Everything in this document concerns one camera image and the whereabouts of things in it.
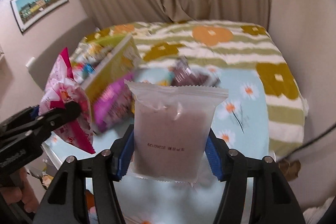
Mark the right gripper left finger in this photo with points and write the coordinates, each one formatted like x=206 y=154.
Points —
x=65 y=201

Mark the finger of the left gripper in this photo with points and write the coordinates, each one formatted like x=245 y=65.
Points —
x=67 y=108

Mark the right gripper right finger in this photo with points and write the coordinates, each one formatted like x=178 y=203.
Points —
x=273 y=200

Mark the pink striped snack bag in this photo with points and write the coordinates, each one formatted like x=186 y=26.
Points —
x=60 y=89

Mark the translucent pale snack pouch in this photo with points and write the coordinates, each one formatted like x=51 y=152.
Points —
x=171 y=127

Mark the person's left hand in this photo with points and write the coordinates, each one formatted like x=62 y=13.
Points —
x=24 y=194

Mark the purple potato chips bag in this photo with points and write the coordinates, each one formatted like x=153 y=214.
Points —
x=113 y=105

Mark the green cardboard box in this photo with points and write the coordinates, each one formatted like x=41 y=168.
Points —
x=100 y=60

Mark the light blue daisy cloth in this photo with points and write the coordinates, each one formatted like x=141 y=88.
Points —
x=241 y=121

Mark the framed harbour picture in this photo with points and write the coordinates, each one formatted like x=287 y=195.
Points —
x=28 y=12

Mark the dark brown snack bag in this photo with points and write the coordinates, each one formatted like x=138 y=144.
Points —
x=183 y=75

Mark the floral striped quilt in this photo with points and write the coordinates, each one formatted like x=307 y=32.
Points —
x=223 y=44

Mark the white wall switch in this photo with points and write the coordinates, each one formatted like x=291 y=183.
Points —
x=30 y=62

